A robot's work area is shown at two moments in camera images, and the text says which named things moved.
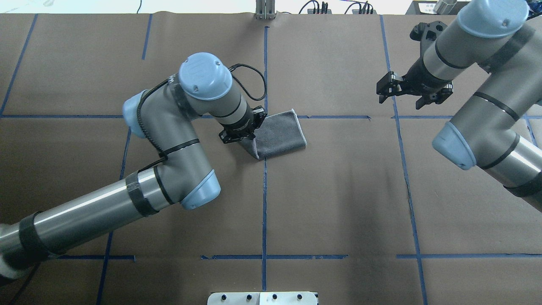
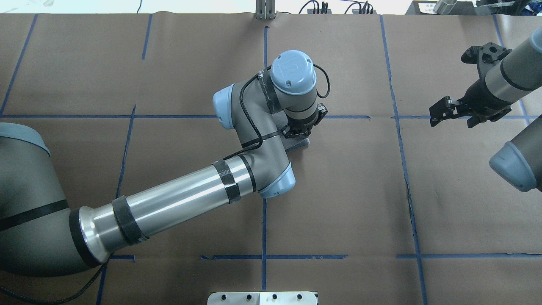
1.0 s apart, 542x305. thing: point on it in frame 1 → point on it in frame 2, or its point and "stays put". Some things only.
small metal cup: (444, 6) stays put
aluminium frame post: (265, 9) stays put
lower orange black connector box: (363, 12) stays put
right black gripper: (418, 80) → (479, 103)
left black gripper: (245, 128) → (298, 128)
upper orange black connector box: (319, 11) stays put
